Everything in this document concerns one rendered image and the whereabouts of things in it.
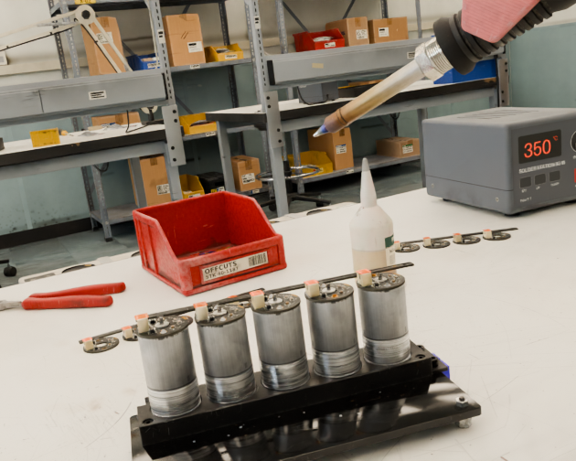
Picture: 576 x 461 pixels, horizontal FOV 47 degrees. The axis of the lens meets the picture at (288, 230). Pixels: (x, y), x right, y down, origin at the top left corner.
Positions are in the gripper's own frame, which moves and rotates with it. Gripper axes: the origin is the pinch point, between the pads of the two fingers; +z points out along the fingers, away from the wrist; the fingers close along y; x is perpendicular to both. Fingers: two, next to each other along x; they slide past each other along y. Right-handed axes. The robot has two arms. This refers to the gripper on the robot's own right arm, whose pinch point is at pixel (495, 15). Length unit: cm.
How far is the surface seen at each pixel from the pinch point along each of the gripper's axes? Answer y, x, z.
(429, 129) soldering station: -46, -11, 18
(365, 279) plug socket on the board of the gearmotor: -1.4, -0.4, 13.8
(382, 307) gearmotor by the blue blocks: -1.3, 1.0, 14.6
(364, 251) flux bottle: -16.7, -4.8, 20.6
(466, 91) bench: -305, -62, 66
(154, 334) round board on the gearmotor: 6.5, -6.5, 17.7
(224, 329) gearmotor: 4.4, -4.2, 16.8
